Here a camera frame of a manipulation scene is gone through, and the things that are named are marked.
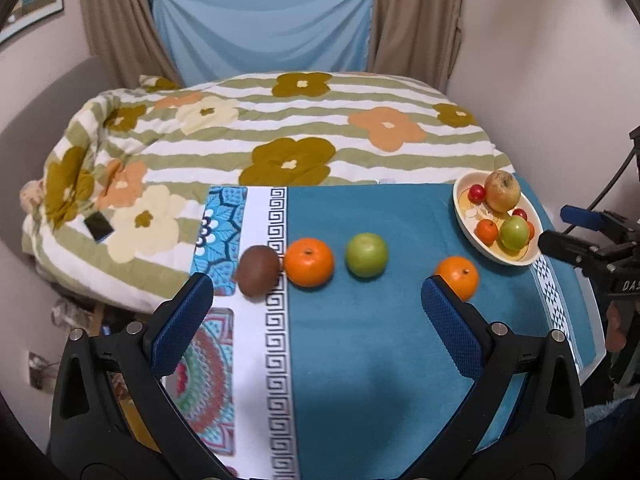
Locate green apple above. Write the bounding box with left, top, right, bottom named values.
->
left=345, top=232, right=388, bottom=280
left=499, top=216, right=529, bottom=252

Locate brown kiwi fruit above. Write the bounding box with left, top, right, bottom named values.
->
left=234, top=245, right=281, bottom=298

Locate right human hand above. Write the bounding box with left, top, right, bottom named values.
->
left=605, top=301, right=636, bottom=353

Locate orange fruit bowl right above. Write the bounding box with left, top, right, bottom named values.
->
left=526, top=220, right=535, bottom=241

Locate green apple in bowl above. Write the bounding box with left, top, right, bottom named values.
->
left=499, top=216, right=529, bottom=252

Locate red cherry tomato front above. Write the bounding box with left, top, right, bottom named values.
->
left=511, top=208, right=528, bottom=221

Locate red cherry tomato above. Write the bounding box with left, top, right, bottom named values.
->
left=468, top=184, right=486, bottom=205
left=511, top=208, right=528, bottom=221

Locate small tangerine in bowl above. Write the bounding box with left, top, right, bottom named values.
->
left=474, top=219, right=499, bottom=247

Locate yellow red apple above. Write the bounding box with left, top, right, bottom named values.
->
left=484, top=170, right=521, bottom=214

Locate cream fruit bowl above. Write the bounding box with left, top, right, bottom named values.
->
left=451, top=170, right=544, bottom=266

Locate red cherry tomato back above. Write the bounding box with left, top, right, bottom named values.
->
left=468, top=184, right=486, bottom=205

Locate small orange tangerine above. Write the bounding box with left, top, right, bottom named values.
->
left=435, top=256, right=480, bottom=301

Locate black phone on quilt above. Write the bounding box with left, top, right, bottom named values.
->
left=84, top=211, right=114, bottom=243

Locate floral striped quilt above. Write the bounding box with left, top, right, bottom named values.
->
left=21, top=72, right=512, bottom=312

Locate blue patterned table cloth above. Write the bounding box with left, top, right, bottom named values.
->
left=167, top=182, right=604, bottom=479

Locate large orange with stem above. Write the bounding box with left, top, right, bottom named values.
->
left=283, top=237, right=334, bottom=288

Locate right beige curtain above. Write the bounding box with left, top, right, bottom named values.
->
left=368, top=0, right=463, bottom=92

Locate beige curtain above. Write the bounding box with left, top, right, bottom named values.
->
left=80, top=0, right=182, bottom=88
left=368, top=0, right=463, bottom=92

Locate left beige curtain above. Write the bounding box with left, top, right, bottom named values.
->
left=80, top=0, right=182, bottom=88

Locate light blue hanging sheet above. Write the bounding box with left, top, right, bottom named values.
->
left=153, top=0, right=373, bottom=86

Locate framed wall picture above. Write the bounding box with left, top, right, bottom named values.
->
left=1, top=0, right=64, bottom=44

